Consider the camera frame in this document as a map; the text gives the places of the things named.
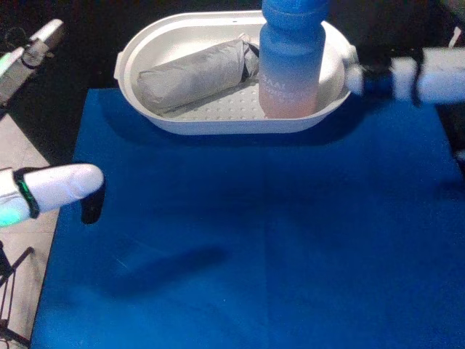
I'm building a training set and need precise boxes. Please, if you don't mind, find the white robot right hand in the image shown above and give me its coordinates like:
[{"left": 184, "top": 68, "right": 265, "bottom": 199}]
[{"left": 0, "top": 17, "right": 105, "bottom": 228}]

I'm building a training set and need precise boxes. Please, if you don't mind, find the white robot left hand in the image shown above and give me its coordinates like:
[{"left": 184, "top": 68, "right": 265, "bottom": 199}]
[{"left": 343, "top": 47, "right": 465, "bottom": 107}]

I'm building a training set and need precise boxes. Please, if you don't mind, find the blue pink gradient water bottle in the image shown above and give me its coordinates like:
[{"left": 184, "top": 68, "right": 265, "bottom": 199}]
[{"left": 257, "top": 0, "right": 331, "bottom": 119}]

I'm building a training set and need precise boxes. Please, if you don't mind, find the grey umbrella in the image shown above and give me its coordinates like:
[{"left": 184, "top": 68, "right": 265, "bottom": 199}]
[{"left": 137, "top": 32, "right": 261, "bottom": 113}]

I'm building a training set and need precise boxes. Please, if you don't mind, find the black tripod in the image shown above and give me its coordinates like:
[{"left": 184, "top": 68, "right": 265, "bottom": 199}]
[{"left": 0, "top": 241, "right": 36, "bottom": 348}]

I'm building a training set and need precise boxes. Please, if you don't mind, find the white perforated plastic basin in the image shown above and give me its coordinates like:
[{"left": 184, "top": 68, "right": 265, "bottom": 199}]
[{"left": 113, "top": 10, "right": 359, "bottom": 136}]

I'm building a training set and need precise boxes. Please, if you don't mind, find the blue table mat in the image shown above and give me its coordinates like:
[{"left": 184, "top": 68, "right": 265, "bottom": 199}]
[{"left": 31, "top": 87, "right": 465, "bottom": 349}]

